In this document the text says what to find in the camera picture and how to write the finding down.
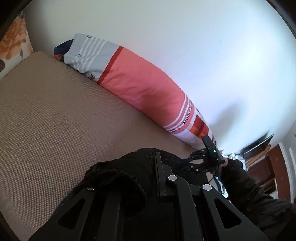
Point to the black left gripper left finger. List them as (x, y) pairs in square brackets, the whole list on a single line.
[(88, 212)]

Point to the pink striped long pillow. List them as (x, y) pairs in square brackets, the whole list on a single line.
[(138, 82)]

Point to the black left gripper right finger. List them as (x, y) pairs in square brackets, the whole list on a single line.
[(205, 213)]

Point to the brown wooden cabinet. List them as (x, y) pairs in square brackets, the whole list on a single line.
[(268, 168)]

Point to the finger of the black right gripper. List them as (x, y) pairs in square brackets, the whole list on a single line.
[(201, 168), (199, 154)]

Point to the right hand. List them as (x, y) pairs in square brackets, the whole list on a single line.
[(229, 163)]

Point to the orange floral white pillow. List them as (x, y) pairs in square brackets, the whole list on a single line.
[(15, 45)]

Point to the dark sleeved right forearm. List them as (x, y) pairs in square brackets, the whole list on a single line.
[(274, 217)]

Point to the black pants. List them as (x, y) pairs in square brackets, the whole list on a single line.
[(135, 172)]

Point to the beige woven bed mat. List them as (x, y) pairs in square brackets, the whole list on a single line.
[(55, 124)]

